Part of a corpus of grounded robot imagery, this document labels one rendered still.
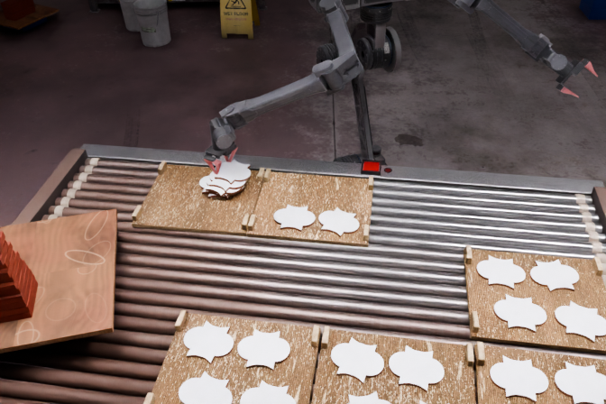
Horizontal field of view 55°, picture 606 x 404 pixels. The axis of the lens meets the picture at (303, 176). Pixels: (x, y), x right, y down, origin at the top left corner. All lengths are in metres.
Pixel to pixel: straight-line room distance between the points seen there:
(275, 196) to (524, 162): 2.28
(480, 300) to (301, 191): 0.75
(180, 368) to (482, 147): 2.93
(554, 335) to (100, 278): 1.30
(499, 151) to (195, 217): 2.54
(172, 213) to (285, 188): 0.42
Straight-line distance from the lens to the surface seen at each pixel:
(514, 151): 4.18
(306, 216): 2.04
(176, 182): 2.28
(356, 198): 2.13
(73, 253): 1.93
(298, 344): 1.70
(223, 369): 1.67
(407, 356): 1.68
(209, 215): 2.10
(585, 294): 1.97
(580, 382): 1.75
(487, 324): 1.80
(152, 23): 5.52
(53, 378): 1.81
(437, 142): 4.15
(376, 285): 1.87
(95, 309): 1.75
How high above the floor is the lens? 2.31
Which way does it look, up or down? 38 degrees down
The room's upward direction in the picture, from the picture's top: 2 degrees counter-clockwise
